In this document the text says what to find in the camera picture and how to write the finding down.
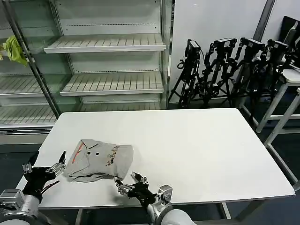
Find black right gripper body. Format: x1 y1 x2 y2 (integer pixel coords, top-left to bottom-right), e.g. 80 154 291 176
127 182 158 207

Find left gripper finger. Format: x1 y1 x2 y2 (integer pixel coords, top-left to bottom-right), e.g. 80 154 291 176
21 150 40 174
45 150 68 177

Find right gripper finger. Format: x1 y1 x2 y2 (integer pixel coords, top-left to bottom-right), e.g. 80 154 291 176
113 178 132 195
130 171 150 186

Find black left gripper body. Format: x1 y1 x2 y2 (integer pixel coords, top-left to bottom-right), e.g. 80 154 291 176
22 166 58 203

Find grey printed t-shirt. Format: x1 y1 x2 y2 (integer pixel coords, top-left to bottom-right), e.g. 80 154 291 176
63 138 135 184

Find yellow-green cloth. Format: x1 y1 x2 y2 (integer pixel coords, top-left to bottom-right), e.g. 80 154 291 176
1 35 28 68

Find empty display shelf unit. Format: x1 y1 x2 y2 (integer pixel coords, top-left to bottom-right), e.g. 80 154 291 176
0 0 175 141

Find white side table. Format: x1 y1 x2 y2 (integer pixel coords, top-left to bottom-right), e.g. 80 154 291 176
238 67 300 134

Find black monitor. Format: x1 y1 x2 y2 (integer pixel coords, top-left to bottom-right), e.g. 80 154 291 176
279 15 300 49

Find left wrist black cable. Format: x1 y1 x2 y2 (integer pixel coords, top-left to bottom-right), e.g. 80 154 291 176
40 180 61 195

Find grey metal rack post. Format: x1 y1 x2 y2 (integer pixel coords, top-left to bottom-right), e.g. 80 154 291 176
0 0 60 119

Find white metal table frame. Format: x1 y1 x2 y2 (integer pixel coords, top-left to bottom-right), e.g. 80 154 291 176
262 87 300 189

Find grey slanted wall beam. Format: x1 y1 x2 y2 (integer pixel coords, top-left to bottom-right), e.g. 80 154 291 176
254 0 275 39

